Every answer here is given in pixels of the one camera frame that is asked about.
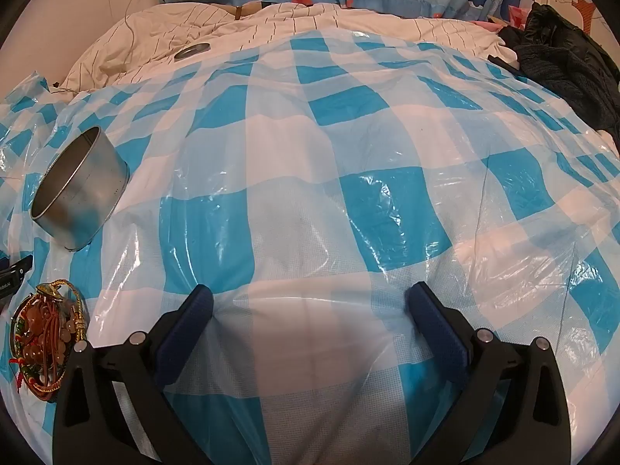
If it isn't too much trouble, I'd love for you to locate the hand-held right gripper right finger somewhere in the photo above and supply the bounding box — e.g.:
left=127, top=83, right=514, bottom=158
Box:
left=406, top=281, right=579, bottom=465

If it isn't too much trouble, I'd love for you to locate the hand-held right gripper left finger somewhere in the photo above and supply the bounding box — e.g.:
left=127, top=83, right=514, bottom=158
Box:
left=52, top=283, right=216, bottom=465

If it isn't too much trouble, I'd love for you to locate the pile of assorted jewelry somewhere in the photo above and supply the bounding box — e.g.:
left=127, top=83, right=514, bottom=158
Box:
left=9, top=278, right=90, bottom=391

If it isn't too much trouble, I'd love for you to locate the round metal tin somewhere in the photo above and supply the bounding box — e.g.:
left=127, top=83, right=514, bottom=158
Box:
left=30, top=126, right=129, bottom=251

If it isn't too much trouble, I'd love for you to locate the blue checkered plastic sheet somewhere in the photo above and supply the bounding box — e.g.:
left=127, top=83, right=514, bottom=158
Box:
left=0, top=29, right=620, bottom=465

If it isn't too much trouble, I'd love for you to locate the round metal tin lid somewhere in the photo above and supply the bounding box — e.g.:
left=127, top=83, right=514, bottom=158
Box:
left=173, top=43, right=212, bottom=61

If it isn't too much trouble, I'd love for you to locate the white striped quilt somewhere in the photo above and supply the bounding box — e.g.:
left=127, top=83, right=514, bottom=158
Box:
left=60, top=0, right=521, bottom=95

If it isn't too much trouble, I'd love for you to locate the black clothing pile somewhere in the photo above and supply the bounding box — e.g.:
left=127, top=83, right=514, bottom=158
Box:
left=487, top=4, right=620, bottom=143

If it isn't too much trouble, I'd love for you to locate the white cable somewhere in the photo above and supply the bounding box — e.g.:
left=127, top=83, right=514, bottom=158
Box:
left=53, top=0, right=156, bottom=95

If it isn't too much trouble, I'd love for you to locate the brown strap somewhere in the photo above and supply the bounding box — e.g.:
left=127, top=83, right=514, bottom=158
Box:
left=232, top=2, right=272, bottom=21

